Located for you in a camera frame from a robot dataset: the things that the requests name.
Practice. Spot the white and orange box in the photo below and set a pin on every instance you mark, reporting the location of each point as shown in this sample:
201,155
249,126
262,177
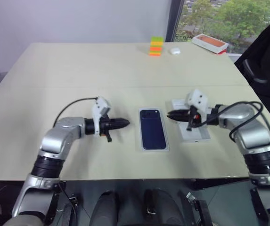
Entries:
210,42

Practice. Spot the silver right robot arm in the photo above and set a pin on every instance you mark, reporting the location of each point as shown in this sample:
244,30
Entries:
250,127

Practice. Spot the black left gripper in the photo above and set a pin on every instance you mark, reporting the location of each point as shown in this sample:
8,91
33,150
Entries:
106,124

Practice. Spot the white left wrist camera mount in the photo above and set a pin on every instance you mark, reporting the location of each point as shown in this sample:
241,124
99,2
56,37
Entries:
103,104

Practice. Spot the white phone box tray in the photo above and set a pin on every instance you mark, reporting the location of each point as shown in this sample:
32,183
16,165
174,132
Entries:
137,148

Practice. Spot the green orange block stack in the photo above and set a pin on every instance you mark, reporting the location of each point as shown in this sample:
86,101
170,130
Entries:
156,46

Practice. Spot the dark window frame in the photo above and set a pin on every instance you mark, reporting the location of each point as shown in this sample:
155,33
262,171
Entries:
173,18

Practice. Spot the dark blue smartphone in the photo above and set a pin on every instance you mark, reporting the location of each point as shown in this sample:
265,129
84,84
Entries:
153,128

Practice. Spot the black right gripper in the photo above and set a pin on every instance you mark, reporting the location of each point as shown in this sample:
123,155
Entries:
194,116

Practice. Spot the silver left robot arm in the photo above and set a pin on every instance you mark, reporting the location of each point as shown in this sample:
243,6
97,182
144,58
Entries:
61,134

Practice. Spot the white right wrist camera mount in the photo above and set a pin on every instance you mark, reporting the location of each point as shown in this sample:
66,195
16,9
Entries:
199,97

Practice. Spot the white earbuds case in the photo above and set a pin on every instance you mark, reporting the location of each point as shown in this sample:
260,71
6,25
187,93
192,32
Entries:
174,51

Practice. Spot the white phone box lid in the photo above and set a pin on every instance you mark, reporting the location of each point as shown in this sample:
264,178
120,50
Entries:
196,135

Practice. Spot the dark rounded shape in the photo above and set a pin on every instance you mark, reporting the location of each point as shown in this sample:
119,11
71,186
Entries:
107,209

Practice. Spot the black office chair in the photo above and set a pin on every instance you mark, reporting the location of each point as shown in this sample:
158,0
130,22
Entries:
266,58

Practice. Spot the black bracket with clip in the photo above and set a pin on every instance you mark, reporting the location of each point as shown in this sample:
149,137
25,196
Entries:
202,209

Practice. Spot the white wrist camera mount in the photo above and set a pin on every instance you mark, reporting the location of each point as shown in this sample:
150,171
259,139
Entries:
103,104
199,97

